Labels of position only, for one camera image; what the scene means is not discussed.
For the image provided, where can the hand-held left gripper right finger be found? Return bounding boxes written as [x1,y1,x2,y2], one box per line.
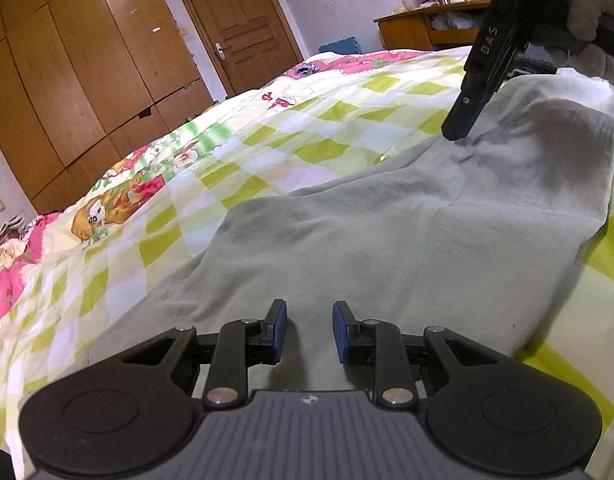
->
[333,300,508,408]

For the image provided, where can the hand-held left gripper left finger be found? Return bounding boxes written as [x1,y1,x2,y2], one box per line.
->
[119,298,289,408]

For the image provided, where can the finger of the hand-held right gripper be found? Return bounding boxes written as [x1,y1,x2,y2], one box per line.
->
[442,67,504,142]

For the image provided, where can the grey pants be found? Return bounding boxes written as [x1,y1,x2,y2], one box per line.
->
[82,67,614,406]

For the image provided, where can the person's right hand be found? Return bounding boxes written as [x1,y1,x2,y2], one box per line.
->
[532,0,614,86]

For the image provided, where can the white plastic bag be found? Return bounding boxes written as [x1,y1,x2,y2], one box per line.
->
[432,10,470,31]

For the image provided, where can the wooden desk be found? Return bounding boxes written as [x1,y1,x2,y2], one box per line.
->
[373,0,493,52]

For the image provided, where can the blue foam mat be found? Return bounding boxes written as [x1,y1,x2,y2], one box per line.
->
[318,36,362,56]

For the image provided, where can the cartoon printed quilt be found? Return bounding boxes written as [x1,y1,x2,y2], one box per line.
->
[0,47,413,323]

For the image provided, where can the wooden door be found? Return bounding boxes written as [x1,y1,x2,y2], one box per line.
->
[169,0,305,98]

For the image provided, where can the pile of clothes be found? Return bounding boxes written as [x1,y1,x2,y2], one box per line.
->
[0,215,28,252]

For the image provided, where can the wooden wardrobe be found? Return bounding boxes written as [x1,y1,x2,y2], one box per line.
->
[0,0,223,216]

